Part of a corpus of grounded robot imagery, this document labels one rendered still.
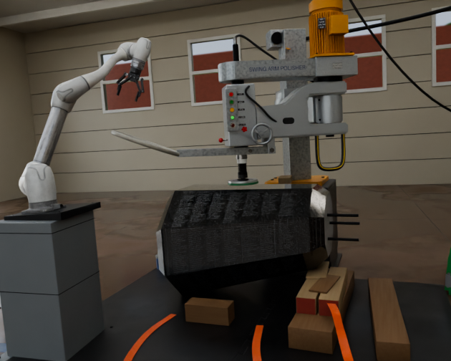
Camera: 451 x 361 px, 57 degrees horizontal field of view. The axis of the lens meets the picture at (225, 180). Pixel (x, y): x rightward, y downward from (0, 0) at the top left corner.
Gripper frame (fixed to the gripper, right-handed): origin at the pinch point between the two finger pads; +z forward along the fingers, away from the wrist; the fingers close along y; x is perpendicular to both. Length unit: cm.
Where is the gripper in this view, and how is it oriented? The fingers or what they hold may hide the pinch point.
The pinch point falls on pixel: (127, 97)
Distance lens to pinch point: 301.5
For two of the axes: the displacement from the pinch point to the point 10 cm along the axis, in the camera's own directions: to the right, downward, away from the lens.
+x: 1.0, -0.1, 9.9
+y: 9.4, 3.3, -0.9
